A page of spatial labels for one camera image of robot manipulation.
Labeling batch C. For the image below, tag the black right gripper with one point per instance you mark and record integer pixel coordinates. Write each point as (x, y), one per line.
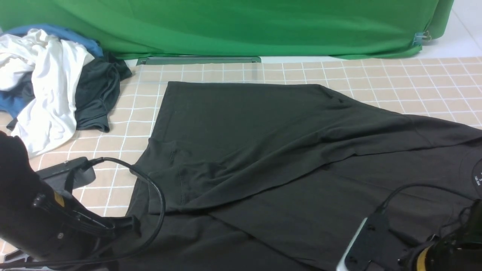
(460, 250)

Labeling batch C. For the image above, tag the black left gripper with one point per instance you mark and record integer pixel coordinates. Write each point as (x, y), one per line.
(54, 232)

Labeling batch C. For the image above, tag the dark gray long-sleeved shirt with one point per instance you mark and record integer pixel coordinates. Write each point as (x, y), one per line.
(261, 177)

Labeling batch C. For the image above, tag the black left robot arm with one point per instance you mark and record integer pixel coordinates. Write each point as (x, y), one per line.
(19, 179)

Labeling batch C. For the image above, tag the blue crumpled shirt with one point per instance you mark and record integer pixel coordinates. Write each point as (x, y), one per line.
(71, 35)

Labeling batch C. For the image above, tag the dark teal crumpled shirt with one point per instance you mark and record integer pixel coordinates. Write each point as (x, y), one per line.
(97, 93)

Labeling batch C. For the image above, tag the white crumpled shirt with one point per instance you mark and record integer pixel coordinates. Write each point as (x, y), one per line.
(48, 121)

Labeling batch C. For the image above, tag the beige grid tablecloth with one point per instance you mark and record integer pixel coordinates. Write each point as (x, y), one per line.
(447, 89)

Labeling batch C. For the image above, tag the blue binder clip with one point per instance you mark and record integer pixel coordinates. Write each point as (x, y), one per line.
(421, 38)

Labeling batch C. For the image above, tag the green backdrop cloth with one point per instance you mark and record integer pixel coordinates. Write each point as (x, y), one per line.
(347, 29)

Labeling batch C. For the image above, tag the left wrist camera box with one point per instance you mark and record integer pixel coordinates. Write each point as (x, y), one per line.
(68, 175)

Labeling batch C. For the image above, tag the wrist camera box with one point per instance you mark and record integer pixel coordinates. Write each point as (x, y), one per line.
(366, 244)
(68, 175)

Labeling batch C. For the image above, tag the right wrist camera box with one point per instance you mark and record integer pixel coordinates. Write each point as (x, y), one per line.
(366, 244)

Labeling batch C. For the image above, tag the gray metal rail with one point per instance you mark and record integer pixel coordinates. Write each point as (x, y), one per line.
(186, 60)

